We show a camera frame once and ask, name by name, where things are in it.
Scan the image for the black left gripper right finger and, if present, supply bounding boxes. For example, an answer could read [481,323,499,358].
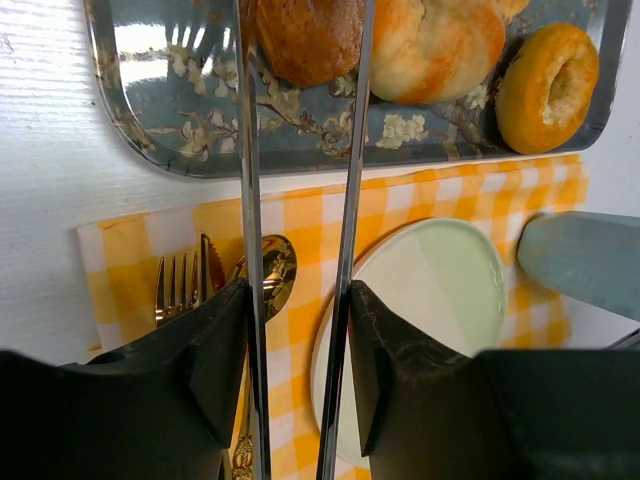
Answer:
[349,281,639,479]

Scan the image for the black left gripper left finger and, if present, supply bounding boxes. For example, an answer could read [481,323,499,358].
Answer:
[1,279,247,479]

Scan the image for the small brown bread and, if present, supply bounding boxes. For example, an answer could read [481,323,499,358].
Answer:
[257,0,364,88]

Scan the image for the silver metal tongs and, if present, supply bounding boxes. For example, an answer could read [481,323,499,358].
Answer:
[233,1,376,479]

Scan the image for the orange bagel bread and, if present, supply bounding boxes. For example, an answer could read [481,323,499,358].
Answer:
[495,23,599,155]

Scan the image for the long pale bread loaf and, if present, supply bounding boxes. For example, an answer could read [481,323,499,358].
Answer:
[499,0,530,19]

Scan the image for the gold fork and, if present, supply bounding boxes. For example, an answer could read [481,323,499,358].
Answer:
[154,252,200,328]

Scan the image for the white green ceramic plate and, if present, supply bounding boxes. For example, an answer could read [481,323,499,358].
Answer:
[337,218,510,479]

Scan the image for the gold knife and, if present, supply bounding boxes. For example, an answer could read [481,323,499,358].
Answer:
[199,232,226,302]

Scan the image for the yellow checkered cloth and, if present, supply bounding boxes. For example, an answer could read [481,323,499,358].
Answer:
[78,156,589,479]

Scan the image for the gold spoon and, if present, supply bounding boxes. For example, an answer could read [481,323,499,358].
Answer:
[228,235,297,480]

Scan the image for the white blue mug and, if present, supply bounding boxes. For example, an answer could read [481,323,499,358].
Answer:
[517,211,639,321]

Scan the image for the floral blue serving tray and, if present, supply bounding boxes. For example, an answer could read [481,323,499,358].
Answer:
[84,1,632,179]

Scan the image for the striped round bun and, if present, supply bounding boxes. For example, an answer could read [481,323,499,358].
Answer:
[369,0,506,105]

